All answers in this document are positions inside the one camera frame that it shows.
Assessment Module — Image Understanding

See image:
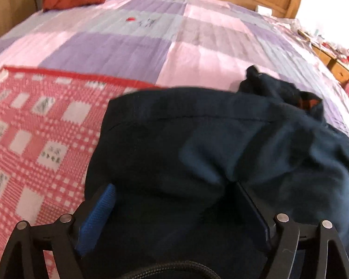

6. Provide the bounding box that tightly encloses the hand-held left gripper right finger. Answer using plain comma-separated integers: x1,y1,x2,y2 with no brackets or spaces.
235,181,349,279

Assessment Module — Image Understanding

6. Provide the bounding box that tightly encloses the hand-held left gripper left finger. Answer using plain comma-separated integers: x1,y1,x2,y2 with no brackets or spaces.
0,183,117,279

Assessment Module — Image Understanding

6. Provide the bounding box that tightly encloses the navy padded jacket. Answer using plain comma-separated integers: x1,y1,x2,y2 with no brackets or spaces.
81,65,349,279

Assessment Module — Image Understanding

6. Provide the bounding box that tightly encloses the red checked mat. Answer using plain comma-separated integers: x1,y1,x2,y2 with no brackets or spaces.
0,65,163,279

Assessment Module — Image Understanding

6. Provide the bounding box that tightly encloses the wooden drawer chest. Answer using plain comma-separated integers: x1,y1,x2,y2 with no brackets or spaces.
311,43,349,84

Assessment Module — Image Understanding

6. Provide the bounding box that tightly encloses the pink purple patchwork bedspread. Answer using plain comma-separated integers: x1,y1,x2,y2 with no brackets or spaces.
0,0,349,152

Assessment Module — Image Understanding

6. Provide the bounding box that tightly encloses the wooden wardrobe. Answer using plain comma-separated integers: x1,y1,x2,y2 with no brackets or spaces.
0,0,38,45

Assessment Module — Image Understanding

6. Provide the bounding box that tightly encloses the black braided hose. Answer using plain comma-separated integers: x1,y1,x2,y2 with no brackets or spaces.
125,261,223,279

